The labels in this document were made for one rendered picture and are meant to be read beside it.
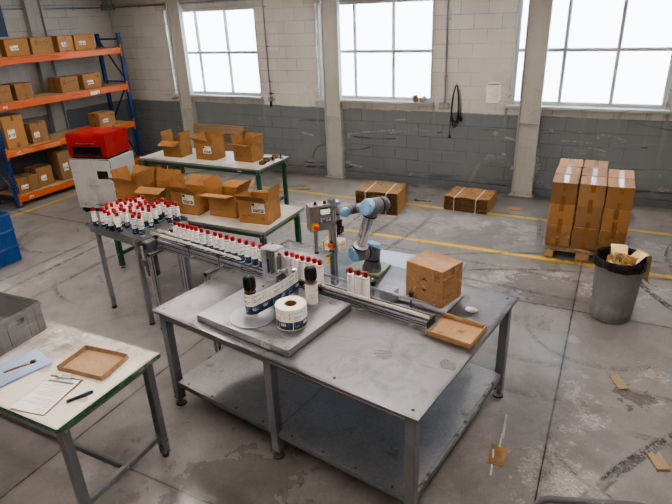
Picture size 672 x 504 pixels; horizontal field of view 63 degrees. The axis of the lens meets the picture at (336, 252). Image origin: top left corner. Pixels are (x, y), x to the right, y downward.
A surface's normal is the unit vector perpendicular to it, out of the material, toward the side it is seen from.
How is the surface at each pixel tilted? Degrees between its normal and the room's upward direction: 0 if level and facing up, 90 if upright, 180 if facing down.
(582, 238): 90
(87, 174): 90
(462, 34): 90
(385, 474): 1
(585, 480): 0
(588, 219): 90
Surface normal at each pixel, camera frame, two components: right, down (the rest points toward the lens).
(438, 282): -0.71, 0.31
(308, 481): -0.04, -0.91
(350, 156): -0.44, 0.37
